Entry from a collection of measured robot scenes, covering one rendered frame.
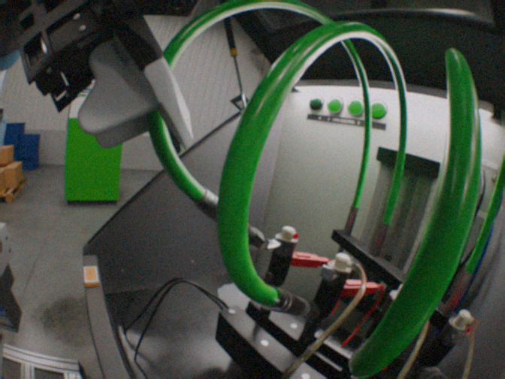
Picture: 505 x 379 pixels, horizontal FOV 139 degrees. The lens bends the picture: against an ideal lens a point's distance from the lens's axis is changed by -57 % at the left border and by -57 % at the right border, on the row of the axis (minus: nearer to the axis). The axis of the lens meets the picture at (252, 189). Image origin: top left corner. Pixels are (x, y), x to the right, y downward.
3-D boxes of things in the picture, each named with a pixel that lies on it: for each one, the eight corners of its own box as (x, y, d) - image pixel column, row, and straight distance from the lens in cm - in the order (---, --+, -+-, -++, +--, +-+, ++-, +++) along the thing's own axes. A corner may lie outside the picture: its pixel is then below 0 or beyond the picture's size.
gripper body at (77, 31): (63, 120, 21) (32, 42, 28) (140, 63, 22) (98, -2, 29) (28, 89, 15) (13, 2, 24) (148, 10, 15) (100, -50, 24)
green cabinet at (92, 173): (114, 189, 448) (120, 121, 431) (119, 204, 367) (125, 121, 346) (70, 189, 450) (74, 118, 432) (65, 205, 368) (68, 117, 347)
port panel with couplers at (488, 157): (413, 282, 49) (456, 130, 47) (415, 277, 53) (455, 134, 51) (458, 302, 52) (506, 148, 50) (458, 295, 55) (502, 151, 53)
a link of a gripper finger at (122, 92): (129, 197, 13) (65, 91, 17) (204, 136, 14) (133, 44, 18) (120, 195, 10) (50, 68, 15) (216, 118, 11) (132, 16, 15)
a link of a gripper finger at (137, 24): (140, 97, 15) (95, 31, 20) (161, 83, 16) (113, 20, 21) (136, 55, 11) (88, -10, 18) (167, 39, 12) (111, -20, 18)
